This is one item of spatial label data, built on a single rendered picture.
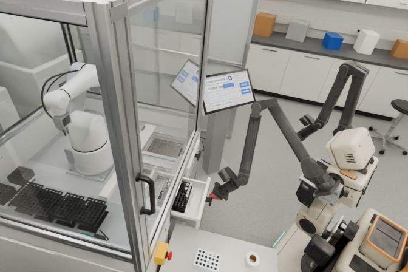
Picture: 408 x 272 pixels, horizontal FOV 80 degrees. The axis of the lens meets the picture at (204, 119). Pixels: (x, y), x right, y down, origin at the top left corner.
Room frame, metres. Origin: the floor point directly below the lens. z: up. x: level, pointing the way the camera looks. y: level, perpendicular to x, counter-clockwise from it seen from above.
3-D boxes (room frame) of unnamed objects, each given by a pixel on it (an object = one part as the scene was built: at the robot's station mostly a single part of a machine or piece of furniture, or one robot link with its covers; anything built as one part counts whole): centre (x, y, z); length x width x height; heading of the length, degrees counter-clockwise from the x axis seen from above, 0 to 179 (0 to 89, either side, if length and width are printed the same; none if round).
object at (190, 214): (0.88, 0.16, 0.86); 0.40 x 0.26 x 0.06; 81
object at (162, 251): (0.54, 0.13, 0.88); 0.07 x 0.05 x 0.07; 171
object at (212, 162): (1.82, -0.16, 0.51); 0.50 x 0.45 x 1.02; 33
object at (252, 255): (0.60, -0.32, 0.78); 0.07 x 0.07 x 0.04
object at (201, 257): (0.57, -0.09, 0.78); 0.12 x 0.08 x 0.04; 78
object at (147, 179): (0.44, 0.14, 1.45); 0.05 x 0.03 x 0.19; 81
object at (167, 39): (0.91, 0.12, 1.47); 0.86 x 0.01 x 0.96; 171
